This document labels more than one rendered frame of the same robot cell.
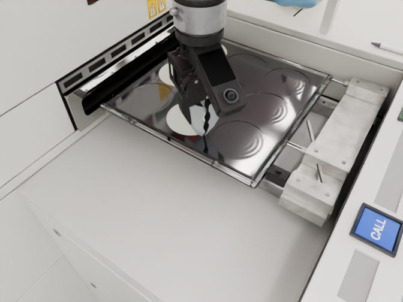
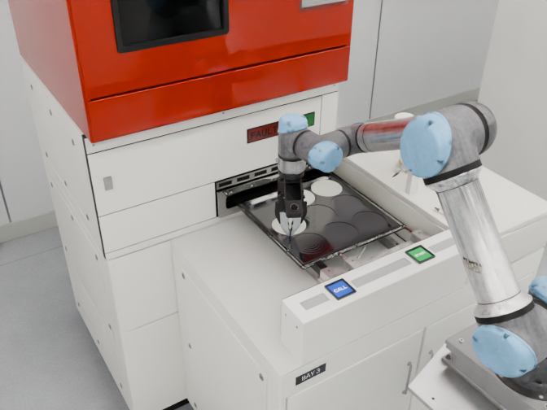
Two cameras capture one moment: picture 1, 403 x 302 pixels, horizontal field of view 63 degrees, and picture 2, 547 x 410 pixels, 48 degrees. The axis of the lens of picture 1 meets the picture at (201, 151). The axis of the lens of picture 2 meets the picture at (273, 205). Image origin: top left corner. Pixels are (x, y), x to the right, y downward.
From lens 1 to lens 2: 119 cm
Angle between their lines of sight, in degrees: 23
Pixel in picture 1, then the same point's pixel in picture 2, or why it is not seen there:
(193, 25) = (283, 168)
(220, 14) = (298, 166)
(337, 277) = (304, 298)
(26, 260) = (155, 297)
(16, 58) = (199, 164)
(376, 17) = not seen: hidden behind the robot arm
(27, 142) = (186, 212)
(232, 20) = (354, 170)
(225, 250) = (274, 302)
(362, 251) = (325, 294)
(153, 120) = (264, 220)
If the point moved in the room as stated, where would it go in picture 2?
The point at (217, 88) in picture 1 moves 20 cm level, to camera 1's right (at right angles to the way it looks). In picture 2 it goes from (288, 202) to (361, 220)
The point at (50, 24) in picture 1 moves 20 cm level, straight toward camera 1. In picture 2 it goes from (222, 150) to (220, 185)
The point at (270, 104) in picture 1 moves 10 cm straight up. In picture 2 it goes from (345, 230) to (348, 202)
